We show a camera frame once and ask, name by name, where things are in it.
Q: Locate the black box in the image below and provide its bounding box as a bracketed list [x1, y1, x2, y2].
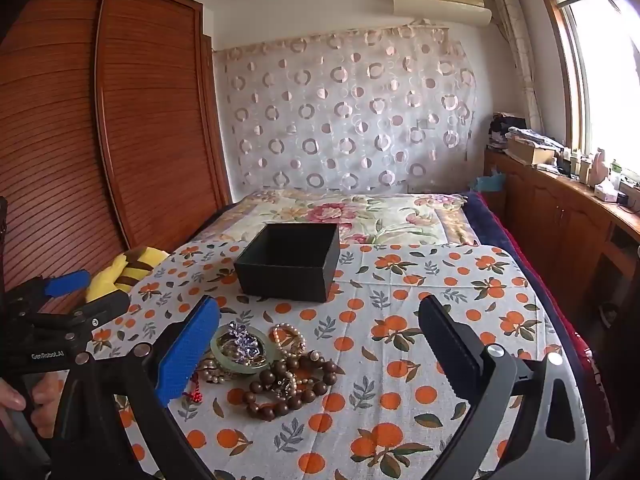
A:
[233, 222, 341, 304]

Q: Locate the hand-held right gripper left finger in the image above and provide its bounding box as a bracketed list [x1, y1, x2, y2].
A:
[47, 295, 222, 480]

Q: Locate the teal paper bag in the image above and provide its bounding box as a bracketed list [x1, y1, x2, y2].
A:
[474, 170, 507, 194]

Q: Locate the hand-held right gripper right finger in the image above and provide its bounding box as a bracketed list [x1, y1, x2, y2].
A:
[417, 296, 591, 480]

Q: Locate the yellow plush toy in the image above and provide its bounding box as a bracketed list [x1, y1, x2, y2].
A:
[85, 246, 171, 304]

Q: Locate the white tissue pack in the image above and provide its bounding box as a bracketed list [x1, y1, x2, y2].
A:
[594, 182, 622, 204]

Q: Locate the wooden slatted wardrobe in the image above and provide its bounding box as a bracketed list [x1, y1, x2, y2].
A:
[0, 0, 234, 313]

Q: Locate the orange fruit print cloth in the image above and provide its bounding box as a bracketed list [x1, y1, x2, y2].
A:
[87, 241, 590, 480]

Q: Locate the wooden side cabinet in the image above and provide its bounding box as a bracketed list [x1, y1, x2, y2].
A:
[482, 146, 640, 323]

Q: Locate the white patterned window curtain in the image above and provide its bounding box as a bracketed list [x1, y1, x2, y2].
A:
[489, 0, 546, 134]

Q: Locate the floral bed quilt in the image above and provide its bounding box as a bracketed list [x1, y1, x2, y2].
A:
[192, 189, 482, 249]

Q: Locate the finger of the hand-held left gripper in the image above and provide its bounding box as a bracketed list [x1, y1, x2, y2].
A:
[7, 270, 92, 311]
[27, 291, 132, 343]

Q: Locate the person's left hand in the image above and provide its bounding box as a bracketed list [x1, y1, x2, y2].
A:
[0, 374, 62, 440]

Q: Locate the dark blue blanket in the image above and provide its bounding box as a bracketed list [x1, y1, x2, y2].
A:
[462, 191, 603, 413]

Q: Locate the cardboard box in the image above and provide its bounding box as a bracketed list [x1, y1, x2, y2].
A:
[505, 137, 557, 167]

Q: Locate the pale green jade bangle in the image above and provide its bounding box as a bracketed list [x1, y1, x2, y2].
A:
[210, 324, 271, 374]

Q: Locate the sheer circle pattern curtain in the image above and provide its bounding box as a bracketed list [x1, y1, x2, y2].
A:
[212, 19, 479, 197]

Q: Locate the large brown wooden bead bracelet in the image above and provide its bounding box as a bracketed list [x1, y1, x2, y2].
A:
[242, 349, 347, 422]

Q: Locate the beige wall air conditioner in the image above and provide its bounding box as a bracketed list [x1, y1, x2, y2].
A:
[392, 0, 492, 27]

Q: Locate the wooden frame window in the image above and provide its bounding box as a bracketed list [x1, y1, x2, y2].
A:
[532, 0, 640, 173]

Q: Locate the white pearl bracelet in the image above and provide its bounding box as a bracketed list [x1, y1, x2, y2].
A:
[272, 323, 307, 359]

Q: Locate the purple crystal brooch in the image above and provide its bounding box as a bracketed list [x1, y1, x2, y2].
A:
[227, 323, 259, 361]

